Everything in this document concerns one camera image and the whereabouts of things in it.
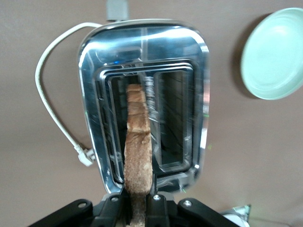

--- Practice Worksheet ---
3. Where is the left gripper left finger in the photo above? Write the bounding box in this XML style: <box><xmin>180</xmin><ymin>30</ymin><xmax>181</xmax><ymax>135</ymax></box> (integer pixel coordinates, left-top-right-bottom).
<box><xmin>30</xmin><ymin>189</ymin><xmax>132</xmax><ymax>227</ymax></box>

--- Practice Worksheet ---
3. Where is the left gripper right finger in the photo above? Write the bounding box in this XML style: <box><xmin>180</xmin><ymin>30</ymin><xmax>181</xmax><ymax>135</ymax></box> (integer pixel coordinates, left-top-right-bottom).
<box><xmin>144</xmin><ymin>176</ymin><xmax>237</xmax><ymax>227</ymax></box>

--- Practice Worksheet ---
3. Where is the brown bread slice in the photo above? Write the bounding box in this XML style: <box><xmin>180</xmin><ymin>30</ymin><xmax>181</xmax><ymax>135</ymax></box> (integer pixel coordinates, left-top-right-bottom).
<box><xmin>123</xmin><ymin>83</ymin><xmax>153</xmax><ymax>227</ymax></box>

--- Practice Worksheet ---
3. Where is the pale green plate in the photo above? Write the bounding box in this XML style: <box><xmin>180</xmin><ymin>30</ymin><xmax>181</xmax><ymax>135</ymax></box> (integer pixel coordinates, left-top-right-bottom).
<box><xmin>240</xmin><ymin>7</ymin><xmax>303</xmax><ymax>100</ymax></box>

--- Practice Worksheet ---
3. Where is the cream and chrome toaster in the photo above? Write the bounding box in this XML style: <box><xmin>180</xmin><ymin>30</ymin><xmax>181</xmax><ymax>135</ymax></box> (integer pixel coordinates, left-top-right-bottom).
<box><xmin>77</xmin><ymin>0</ymin><xmax>211</xmax><ymax>195</ymax></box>

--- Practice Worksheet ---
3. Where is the white toaster power cable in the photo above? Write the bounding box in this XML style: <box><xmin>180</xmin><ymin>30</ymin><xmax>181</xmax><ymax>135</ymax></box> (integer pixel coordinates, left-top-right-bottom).
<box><xmin>35</xmin><ymin>22</ymin><xmax>101</xmax><ymax>167</ymax></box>

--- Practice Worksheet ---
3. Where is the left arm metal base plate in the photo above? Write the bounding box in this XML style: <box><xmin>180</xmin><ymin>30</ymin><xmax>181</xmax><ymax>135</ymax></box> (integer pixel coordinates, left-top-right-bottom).
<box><xmin>221</xmin><ymin>203</ymin><xmax>252</xmax><ymax>227</ymax></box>

